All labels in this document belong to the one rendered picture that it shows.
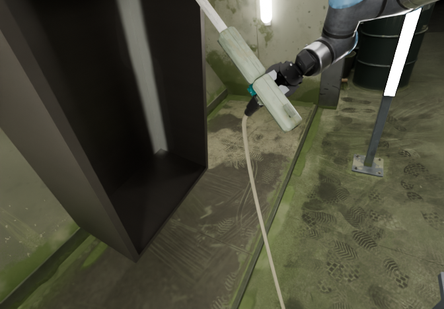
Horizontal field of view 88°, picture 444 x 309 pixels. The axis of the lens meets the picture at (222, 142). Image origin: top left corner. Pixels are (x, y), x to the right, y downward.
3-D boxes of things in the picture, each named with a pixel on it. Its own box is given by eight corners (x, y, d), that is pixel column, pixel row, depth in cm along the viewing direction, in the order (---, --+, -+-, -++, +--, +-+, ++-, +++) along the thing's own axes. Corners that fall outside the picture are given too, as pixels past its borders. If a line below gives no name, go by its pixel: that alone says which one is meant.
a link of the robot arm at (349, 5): (372, -32, 59) (355, 16, 69) (327, -23, 59) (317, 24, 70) (391, -15, 54) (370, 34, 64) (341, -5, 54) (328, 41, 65)
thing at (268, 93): (274, 137, 78) (308, 118, 55) (263, 145, 77) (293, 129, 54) (193, 25, 81) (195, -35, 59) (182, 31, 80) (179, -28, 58)
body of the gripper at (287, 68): (279, 100, 71) (306, 80, 74) (291, 89, 62) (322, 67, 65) (264, 80, 71) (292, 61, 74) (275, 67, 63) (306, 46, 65)
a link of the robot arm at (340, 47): (338, 15, 71) (330, 44, 79) (310, 34, 68) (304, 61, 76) (366, 27, 66) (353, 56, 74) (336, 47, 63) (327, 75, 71)
